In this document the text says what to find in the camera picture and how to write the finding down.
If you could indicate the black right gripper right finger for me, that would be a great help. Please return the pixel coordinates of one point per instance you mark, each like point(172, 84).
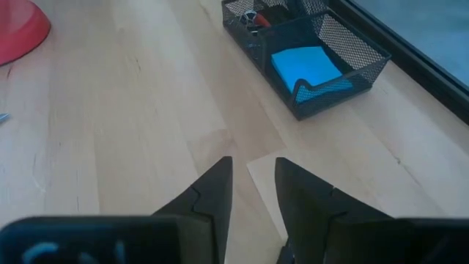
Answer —
point(304, 205)

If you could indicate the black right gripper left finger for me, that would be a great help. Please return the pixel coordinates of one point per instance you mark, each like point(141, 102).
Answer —
point(216, 198)

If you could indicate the blue sticky note pad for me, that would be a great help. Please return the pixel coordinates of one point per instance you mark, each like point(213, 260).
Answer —
point(308, 66)

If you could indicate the black mesh desk organizer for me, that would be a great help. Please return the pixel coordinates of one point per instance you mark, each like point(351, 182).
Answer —
point(366, 55)

